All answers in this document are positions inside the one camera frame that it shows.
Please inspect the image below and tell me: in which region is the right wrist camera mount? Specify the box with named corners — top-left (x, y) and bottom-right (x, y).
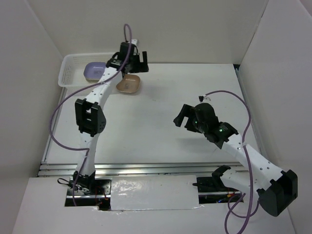
top-left (198, 96), bottom-right (211, 103)

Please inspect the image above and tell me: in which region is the purple plate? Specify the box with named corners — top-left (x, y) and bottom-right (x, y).
top-left (83, 62), bottom-right (106, 81)

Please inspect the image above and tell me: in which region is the brown plate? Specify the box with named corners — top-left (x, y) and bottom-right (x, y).
top-left (116, 74), bottom-right (141, 94)

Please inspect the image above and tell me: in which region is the white plastic bin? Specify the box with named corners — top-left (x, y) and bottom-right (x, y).
top-left (58, 52), bottom-right (114, 89)

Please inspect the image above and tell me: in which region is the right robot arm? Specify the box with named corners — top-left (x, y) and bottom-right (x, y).
top-left (173, 103), bottom-right (298, 217)

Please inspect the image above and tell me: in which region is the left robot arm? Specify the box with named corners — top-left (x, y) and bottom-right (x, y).
top-left (73, 39), bottom-right (149, 195)

